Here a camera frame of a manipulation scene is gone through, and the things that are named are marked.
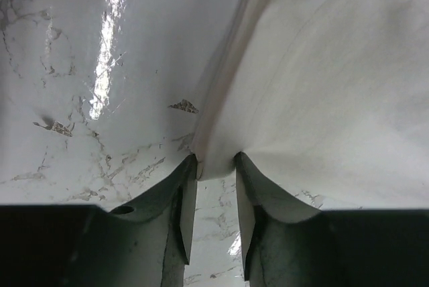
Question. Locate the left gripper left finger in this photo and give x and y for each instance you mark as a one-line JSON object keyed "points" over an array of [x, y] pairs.
{"points": [[144, 242]]}

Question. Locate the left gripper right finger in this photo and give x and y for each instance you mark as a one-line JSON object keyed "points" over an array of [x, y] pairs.
{"points": [[286, 242]]}

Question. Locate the white Coca-Cola t-shirt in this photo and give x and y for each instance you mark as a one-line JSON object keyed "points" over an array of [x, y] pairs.
{"points": [[328, 98]]}

